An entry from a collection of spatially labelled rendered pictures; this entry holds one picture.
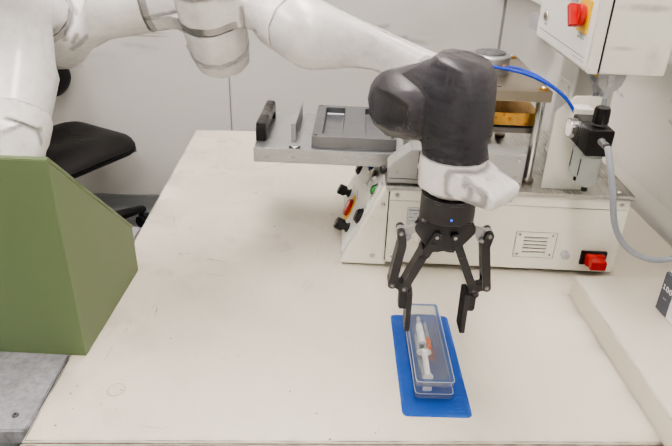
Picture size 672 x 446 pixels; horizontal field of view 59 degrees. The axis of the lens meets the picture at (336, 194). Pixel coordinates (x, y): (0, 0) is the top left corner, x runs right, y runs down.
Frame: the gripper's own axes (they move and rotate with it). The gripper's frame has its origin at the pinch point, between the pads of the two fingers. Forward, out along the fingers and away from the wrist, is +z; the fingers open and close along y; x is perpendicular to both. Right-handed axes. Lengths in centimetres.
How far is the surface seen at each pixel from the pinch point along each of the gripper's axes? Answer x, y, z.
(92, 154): -142, 114, 35
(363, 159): -33.2, 10.6, -10.9
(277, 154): -33.6, 27.4, -11.2
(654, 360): 2.7, -33.3, 5.5
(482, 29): -191, -45, -9
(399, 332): -7.1, 4.1, 9.8
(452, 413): 10.3, -2.2, 10.0
